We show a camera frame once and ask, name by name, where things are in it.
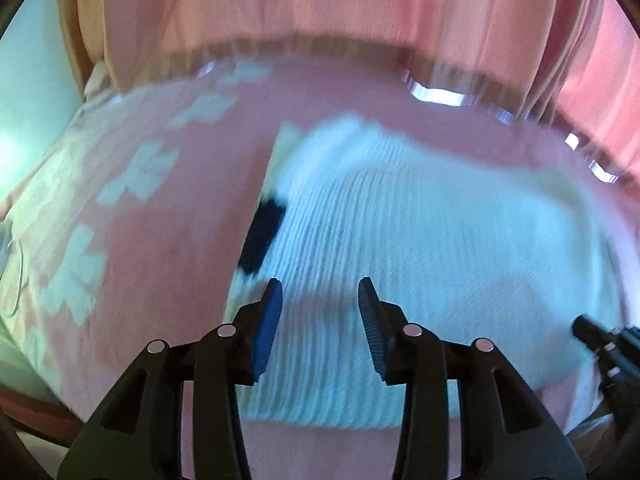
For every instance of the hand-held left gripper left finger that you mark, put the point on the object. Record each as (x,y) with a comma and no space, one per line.
(267,325)

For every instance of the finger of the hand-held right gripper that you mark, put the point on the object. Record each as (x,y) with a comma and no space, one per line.
(589,332)

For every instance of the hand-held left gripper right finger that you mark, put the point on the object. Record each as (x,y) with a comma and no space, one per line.
(372,325)

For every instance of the white red black knit sweater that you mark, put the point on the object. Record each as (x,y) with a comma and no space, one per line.
(425,240)

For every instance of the pink printed bedsheet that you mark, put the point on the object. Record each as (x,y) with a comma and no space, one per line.
(165,210)

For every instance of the white pillow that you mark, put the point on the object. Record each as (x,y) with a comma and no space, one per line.
(95,80)

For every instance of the pink orange curtain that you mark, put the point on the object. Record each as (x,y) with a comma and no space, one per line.
(325,0)

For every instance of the wooden bed frame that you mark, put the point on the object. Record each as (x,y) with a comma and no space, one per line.
(35,410)

